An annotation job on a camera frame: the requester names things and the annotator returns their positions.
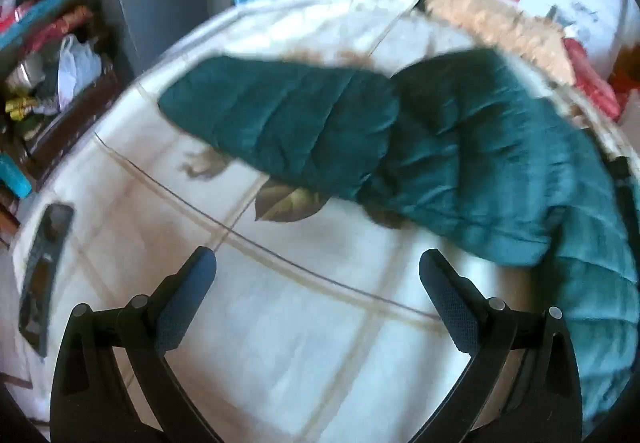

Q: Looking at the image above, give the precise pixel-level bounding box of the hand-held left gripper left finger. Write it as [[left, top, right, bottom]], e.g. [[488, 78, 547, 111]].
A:
[[50, 246, 226, 443]]

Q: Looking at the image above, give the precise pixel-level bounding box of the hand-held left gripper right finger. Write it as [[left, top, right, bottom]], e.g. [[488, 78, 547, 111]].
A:
[[419, 249, 586, 443]]

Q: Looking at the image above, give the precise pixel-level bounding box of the dark green quilted jacket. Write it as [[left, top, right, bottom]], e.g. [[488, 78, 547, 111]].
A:
[[157, 48, 640, 439]]

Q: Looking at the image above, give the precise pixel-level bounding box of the floral cream bed sheet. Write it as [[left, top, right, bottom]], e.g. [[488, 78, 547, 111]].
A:
[[10, 0, 631, 443]]

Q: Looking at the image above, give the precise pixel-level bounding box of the black rectangular object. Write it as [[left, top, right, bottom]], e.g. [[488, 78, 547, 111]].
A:
[[17, 203, 75, 356]]

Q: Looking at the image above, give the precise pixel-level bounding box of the cyan plastic object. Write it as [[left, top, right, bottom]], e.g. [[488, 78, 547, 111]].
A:
[[0, 153, 33, 198]]

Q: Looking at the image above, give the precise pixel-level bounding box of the cluttered wooden shelf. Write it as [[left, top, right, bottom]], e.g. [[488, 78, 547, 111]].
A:
[[0, 0, 126, 234]]

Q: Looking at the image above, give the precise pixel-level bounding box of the white plastic bag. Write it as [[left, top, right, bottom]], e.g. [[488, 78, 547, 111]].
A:
[[57, 34, 103, 98]]

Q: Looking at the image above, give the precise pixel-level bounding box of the red heart-shaped cushion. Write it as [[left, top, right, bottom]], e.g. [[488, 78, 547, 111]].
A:
[[565, 38, 623, 121]]

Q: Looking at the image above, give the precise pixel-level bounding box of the peach frilled pillow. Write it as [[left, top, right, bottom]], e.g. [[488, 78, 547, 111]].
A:
[[425, 0, 576, 86]]

